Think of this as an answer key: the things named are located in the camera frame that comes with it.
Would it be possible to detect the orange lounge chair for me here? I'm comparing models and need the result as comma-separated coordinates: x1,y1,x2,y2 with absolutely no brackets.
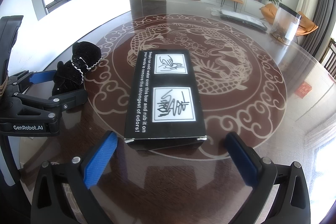
260,3,319,37

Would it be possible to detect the flat dark plastic-wrapped packet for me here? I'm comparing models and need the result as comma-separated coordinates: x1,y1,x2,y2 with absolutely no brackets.
210,7,268,31

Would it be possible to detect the white board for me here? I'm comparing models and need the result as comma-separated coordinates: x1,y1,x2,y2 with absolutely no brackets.
8,0,131,77

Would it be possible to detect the clear plastic jar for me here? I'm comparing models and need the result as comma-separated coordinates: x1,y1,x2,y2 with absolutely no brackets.
270,3,302,46

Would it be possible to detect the black velvet pouch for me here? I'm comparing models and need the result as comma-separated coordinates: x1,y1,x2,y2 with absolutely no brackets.
52,41,103,96

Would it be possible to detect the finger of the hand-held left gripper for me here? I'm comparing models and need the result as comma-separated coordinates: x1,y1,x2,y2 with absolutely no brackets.
8,70,57,92
13,89,88,119

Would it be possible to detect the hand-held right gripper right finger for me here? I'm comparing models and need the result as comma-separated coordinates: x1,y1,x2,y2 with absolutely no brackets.
225,132,311,224

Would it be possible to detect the wooden chair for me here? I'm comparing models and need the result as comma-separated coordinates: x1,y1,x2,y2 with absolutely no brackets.
321,38,336,72

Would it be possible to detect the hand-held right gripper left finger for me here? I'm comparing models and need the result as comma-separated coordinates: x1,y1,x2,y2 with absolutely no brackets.
31,131,118,224

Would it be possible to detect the grey curtain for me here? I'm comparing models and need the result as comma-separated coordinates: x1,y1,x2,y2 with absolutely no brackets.
304,0,335,56

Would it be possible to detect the black printed box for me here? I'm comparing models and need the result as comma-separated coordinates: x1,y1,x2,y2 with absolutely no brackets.
124,49,208,152

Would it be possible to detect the brown patterned glass desktop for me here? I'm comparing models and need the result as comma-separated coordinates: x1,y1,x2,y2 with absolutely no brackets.
18,0,336,224

